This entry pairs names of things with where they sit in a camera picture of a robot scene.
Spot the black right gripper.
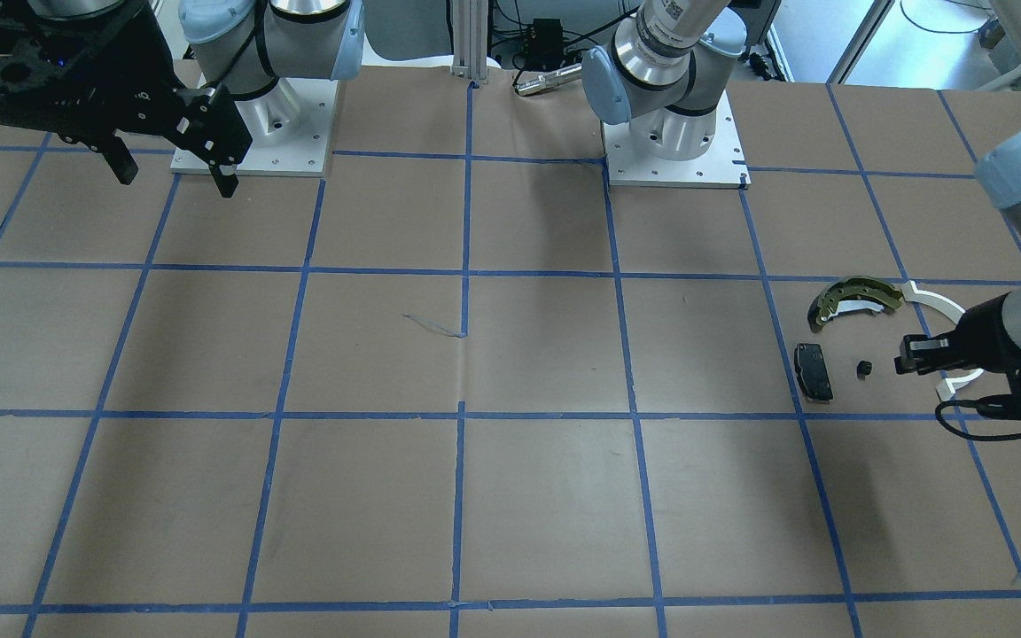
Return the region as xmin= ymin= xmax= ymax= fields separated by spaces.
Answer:
xmin=0 ymin=1 xmax=253 ymax=198

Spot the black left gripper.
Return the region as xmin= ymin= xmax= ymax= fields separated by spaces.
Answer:
xmin=895 ymin=293 xmax=1021 ymax=375

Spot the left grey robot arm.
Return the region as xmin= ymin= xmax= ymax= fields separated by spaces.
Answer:
xmin=581 ymin=1 xmax=1021 ymax=375

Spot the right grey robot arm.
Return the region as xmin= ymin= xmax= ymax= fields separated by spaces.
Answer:
xmin=0 ymin=1 xmax=364 ymax=198

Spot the green brake shoe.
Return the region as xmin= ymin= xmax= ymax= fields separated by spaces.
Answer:
xmin=807 ymin=276 xmax=905 ymax=332

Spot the black brake pad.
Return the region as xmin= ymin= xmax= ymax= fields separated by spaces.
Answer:
xmin=793 ymin=342 xmax=834 ymax=403

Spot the silver cylinder tool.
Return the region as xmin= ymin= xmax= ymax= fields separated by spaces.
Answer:
xmin=513 ymin=62 xmax=582 ymax=97

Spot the black box behind table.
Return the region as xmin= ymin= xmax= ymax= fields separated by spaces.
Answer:
xmin=521 ymin=18 xmax=565 ymax=72

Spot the white curved plastic bracket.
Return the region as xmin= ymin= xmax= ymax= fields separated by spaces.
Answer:
xmin=902 ymin=280 xmax=985 ymax=402

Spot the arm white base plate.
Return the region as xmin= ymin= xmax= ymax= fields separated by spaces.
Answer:
xmin=171 ymin=73 xmax=338 ymax=178
xmin=601 ymin=92 xmax=752 ymax=189

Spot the aluminium frame post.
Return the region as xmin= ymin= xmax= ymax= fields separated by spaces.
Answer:
xmin=448 ymin=0 xmax=490 ymax=86

